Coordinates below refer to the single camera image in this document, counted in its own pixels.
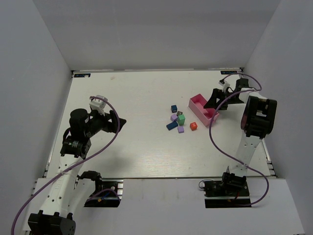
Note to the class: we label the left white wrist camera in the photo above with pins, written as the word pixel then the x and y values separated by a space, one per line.
pixel 98 104

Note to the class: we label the dark blue wood block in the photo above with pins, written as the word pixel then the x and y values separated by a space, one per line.
pixel 172 125

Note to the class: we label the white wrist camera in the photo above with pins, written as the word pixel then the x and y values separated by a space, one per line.
pixel 224 85
pixel 98 104

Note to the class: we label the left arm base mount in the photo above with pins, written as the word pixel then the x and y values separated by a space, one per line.
pixel 107 192

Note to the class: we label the green hospital wood block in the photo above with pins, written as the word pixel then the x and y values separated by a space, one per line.
pixel 181 120

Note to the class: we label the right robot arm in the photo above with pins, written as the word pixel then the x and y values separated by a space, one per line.
pixel 257 122

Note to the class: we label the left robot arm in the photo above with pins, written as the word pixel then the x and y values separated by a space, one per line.
pixel 71 190

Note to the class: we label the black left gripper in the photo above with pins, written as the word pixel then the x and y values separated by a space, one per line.
pixel 113 121

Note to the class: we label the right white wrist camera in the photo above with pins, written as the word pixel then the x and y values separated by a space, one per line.
pixel 224 85

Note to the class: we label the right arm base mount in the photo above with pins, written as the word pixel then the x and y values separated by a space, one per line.
pixel 216 197

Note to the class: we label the right blue table label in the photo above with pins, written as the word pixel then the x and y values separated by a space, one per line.
pixel 228 72

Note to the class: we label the red orange wood cube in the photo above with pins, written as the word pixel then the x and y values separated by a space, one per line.
pixel 193 126

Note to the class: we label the small lilac wood block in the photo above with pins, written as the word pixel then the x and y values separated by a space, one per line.
pixel 180 129

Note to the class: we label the small dark blue wood cube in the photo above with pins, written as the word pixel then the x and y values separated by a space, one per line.
pixel 173 108

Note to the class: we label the blue table label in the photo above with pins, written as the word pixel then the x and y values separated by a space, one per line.
pixel 228 72
pixel 81 75

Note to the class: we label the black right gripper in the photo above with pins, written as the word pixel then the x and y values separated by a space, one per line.
pixel 222 98

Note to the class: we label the left blue table label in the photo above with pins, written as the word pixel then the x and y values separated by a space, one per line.
pixel 81 75

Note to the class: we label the pink plastic box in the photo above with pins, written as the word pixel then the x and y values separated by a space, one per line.
pixel 196 105

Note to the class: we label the large lilac wood block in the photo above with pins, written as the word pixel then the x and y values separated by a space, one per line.
pixel 174 117

